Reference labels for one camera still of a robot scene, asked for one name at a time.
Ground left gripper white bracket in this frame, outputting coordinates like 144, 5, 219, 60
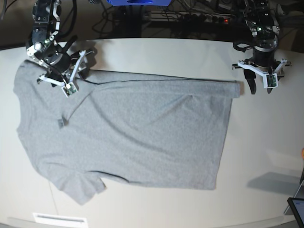
232, 59, 292, 95

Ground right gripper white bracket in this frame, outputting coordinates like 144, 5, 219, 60
37, 50, 90, 97

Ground grey T-shirt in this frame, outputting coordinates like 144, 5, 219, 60
13, 61, 240, 205

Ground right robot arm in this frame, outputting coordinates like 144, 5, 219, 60
26, 0, 94, 97

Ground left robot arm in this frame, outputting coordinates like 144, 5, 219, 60
232, 0, 292, 95

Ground power strip with red light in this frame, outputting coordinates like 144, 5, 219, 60
191, 12, 233, 25

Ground white label strip on table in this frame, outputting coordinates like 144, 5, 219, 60
33, 212, 87, 225

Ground tablet with black frame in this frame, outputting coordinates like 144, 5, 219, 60
287, 198, 304, 228

